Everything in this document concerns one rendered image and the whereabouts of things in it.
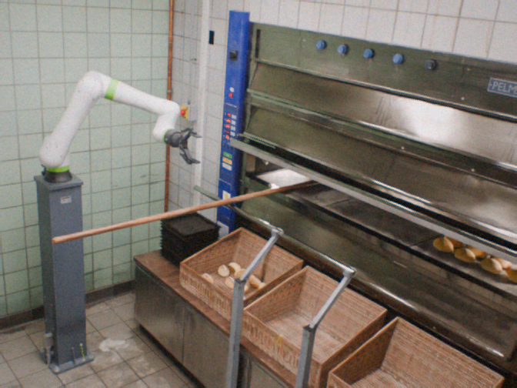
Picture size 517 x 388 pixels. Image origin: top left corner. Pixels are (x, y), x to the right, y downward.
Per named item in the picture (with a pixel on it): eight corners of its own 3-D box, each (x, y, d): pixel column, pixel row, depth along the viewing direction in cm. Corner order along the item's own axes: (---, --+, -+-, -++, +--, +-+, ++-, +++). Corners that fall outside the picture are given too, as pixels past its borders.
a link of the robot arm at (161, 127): (162, 142, 314) (146, 137, 306) (169, 122, 313) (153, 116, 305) (175, 148, 304) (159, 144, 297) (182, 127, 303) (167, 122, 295)
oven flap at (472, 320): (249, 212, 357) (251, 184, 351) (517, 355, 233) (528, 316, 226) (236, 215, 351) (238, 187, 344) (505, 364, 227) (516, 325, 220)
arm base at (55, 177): (32, 171, 315) (31, 161, 313) (58, 167, 325) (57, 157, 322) (50, 185, 297) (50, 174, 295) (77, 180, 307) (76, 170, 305)
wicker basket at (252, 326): (301, 306, 321) (308, 263, 311) (380, 355, 282) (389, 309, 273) (238, 334, 289) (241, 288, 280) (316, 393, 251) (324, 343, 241)
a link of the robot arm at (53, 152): (31, 163, 279) (81, 73, 267) (38, 154, 294) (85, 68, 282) (55, 175, 283) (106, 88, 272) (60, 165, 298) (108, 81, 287)
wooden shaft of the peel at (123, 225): (54, 245, 238) (54, 239, 237) (51, 243, 240) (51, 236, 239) (324, 182, 345) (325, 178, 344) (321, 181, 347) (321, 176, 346)
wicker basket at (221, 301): (238, 263, 363) (241, 225, 353) (300, 301, 325) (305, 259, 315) (177, 284, 331) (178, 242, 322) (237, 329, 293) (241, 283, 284)
